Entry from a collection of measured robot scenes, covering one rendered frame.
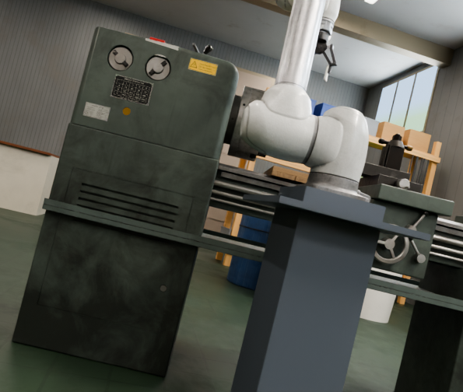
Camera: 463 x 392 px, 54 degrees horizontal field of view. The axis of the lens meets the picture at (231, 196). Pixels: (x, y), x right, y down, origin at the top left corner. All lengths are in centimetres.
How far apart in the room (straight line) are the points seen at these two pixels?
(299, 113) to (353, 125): 16
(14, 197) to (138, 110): 494
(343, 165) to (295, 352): 55
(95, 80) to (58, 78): 763
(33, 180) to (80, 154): 476
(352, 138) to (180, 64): 78
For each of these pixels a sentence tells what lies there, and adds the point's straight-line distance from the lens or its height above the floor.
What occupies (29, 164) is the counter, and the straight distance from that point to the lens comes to 660.
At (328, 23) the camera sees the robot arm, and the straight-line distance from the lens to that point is 220.
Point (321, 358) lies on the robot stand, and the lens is 137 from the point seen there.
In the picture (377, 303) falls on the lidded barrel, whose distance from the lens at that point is 458.
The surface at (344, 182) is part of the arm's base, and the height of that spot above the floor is 84.
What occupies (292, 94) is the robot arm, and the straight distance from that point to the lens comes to 138.
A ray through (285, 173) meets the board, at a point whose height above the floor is 88.
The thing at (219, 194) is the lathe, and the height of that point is 74.
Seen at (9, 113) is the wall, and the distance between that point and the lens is 956.
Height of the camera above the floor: 68
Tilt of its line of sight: 2 degrees up
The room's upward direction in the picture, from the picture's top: 14 degrees clockwise
